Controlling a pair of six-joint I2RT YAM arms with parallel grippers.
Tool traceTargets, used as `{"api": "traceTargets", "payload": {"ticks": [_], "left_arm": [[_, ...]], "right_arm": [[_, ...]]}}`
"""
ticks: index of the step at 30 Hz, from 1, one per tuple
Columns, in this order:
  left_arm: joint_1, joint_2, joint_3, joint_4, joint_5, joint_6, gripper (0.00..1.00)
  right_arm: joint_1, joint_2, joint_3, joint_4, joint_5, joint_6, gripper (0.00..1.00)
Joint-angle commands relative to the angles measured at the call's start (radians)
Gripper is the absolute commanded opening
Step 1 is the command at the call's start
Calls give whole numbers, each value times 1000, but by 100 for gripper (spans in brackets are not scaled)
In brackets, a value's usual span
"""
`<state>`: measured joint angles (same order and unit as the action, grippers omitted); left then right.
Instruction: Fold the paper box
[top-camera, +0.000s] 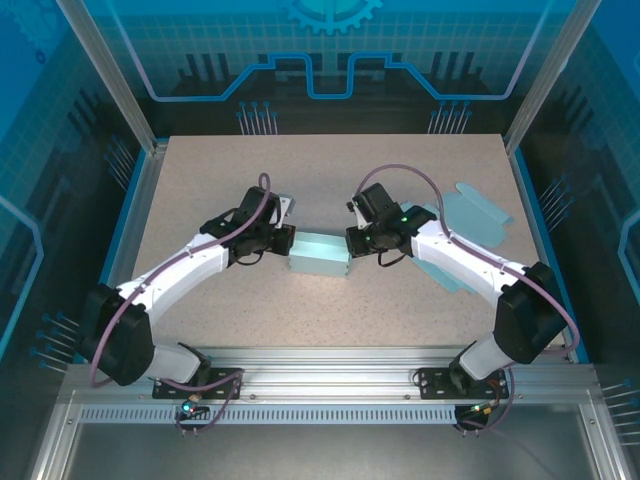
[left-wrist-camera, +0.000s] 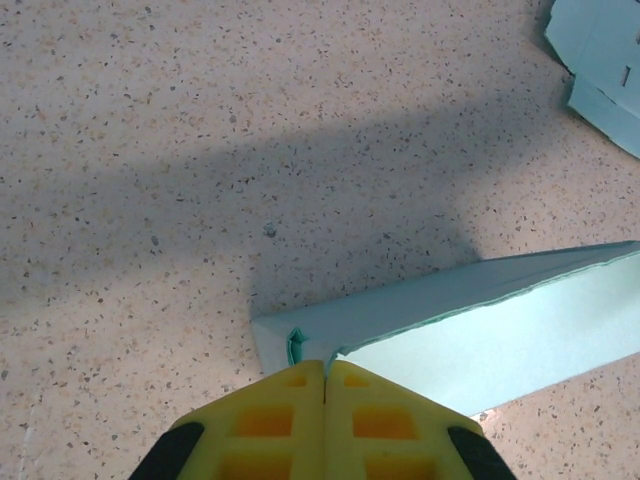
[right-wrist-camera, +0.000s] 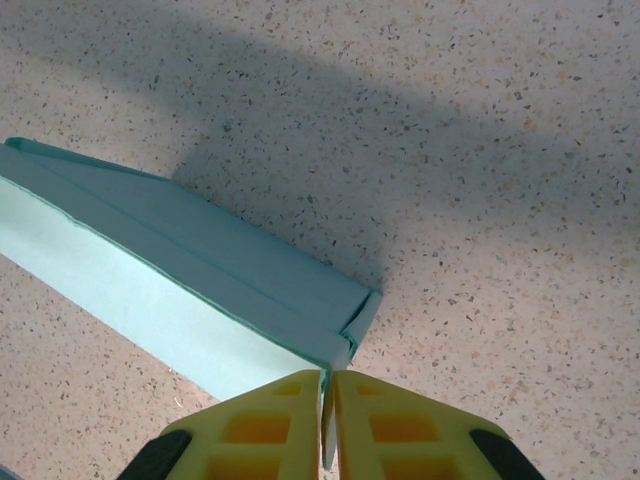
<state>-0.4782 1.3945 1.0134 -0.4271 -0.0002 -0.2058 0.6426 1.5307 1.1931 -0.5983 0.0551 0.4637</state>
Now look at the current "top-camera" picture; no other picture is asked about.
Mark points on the aluminium frame beam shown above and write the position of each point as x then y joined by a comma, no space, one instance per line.
325,375

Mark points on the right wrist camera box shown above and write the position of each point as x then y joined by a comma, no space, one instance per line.
359,215

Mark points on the light blue paper box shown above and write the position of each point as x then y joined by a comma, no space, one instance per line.
320,257
475,215

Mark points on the aluminium frame post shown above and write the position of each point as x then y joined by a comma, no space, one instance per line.
546,85
120,85

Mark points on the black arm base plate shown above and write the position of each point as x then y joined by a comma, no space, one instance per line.
225,377
430,385

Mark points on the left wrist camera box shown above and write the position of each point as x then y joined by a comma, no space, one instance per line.
287,210

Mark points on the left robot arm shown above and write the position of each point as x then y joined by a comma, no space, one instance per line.
175,270

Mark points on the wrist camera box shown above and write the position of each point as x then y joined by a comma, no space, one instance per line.
287,210
359,215

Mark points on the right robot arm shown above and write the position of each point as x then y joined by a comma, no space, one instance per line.
470,265

